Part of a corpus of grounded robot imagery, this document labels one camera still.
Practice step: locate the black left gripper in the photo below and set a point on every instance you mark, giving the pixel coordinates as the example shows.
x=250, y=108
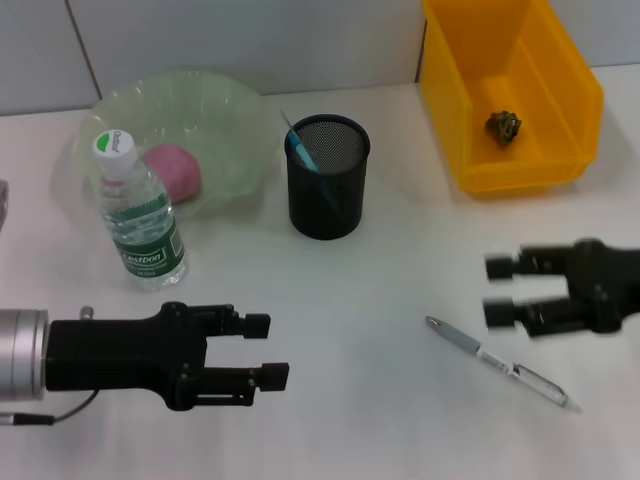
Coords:
x=110, y=355

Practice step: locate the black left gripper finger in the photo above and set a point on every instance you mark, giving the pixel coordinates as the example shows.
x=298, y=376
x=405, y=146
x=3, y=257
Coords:
x=275, y=376

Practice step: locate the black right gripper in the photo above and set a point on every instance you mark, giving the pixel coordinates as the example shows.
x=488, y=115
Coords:
x=610, y=285

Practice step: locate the grey and clear pen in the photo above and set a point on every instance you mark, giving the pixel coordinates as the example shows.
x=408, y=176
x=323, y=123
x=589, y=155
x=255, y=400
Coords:
x=455, y=334

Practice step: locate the clear green-label water bottle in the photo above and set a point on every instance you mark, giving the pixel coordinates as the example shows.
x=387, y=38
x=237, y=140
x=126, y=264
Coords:
x=140, y=220

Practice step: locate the pink peach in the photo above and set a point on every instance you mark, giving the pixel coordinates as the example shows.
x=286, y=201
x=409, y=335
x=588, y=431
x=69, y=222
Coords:
x=172, y=170

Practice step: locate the blue and teal scissors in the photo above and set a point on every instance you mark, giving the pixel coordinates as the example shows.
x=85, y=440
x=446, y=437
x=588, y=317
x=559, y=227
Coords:
x=305, y=152

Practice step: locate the transparent plastic ruler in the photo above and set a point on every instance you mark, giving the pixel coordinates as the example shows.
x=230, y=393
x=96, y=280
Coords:
x=286, y=119

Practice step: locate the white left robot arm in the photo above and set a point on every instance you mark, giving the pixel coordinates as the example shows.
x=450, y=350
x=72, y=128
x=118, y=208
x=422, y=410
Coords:
x=20, y=350

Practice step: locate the black mesh pen holder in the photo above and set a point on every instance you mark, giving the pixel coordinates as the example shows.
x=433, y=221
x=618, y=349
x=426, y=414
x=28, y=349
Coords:
x=350, y=220

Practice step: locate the pale green glass fruit plate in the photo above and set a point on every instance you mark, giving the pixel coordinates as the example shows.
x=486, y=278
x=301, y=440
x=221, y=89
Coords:
x=225, y=115

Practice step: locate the yellow plastic bin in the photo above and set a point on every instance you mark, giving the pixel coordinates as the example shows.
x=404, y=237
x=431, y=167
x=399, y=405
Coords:
x=450, y=100

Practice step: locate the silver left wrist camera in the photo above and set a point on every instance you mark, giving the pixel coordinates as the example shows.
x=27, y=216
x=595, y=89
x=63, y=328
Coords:
x=3, y=205

